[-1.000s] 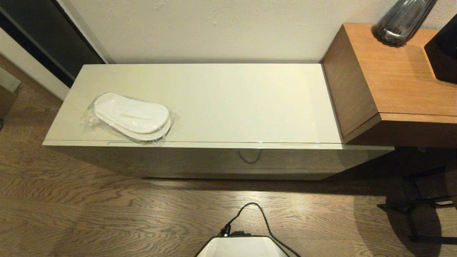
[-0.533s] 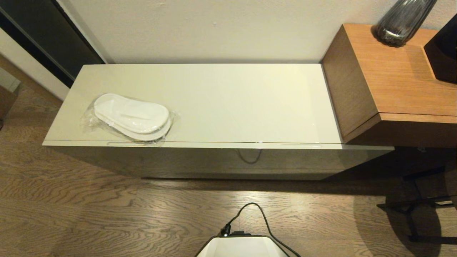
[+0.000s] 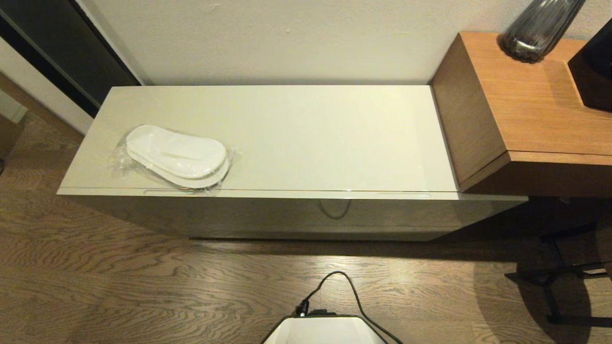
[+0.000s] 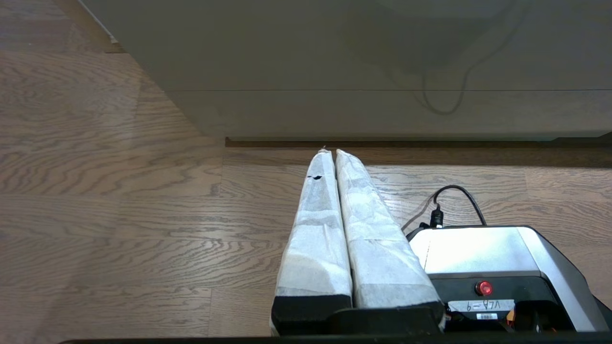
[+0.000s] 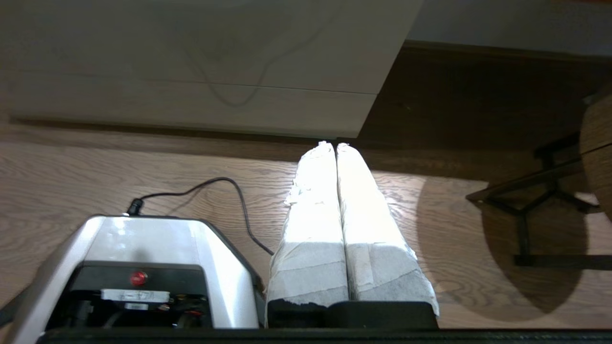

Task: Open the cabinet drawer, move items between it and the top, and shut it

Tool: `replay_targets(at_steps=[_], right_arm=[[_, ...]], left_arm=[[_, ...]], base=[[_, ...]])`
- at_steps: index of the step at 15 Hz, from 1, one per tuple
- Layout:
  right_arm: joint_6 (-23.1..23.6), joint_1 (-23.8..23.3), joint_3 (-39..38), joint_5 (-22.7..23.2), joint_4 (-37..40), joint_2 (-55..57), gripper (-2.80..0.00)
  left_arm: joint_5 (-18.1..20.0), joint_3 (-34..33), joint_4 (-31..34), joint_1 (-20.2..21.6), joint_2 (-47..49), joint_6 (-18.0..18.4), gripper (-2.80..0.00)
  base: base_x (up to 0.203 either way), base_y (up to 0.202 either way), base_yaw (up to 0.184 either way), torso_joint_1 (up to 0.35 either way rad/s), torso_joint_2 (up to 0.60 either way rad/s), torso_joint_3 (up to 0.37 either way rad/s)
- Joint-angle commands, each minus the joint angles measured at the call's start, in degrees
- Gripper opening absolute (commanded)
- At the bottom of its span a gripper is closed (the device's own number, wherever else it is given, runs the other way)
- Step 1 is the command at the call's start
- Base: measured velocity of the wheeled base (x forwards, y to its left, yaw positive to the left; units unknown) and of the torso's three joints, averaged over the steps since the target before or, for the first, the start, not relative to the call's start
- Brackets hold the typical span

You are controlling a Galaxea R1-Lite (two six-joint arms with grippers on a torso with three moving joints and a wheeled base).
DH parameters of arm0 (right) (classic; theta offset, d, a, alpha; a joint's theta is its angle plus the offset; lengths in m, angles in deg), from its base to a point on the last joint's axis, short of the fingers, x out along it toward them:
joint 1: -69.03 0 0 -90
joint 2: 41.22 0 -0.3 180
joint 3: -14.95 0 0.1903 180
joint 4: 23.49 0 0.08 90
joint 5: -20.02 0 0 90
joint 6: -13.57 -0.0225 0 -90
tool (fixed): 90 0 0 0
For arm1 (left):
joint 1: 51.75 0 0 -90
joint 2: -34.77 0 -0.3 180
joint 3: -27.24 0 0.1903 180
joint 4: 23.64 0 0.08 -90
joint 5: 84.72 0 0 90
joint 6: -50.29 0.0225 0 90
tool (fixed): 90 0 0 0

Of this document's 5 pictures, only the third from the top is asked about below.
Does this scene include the white slippers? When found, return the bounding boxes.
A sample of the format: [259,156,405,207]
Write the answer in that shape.
[109,124,241,197]

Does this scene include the white glossy drawer cabinet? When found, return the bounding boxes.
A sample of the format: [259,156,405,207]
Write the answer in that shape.
[56,85,529,242]

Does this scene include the brown wooden side cabinet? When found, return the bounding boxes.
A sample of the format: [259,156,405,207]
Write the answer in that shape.
[432,31,612,197]

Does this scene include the grey ribbed glass vase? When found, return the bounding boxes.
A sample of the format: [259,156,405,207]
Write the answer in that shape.
[500,0,588,64]

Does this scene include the dark door panel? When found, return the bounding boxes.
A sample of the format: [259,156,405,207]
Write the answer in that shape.
[0,0,140,118]

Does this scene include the black box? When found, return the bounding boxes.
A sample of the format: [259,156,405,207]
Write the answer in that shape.
[569,23,612,113]

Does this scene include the black base cable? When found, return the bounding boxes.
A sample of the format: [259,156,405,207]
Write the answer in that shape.
[295,271,404,344]

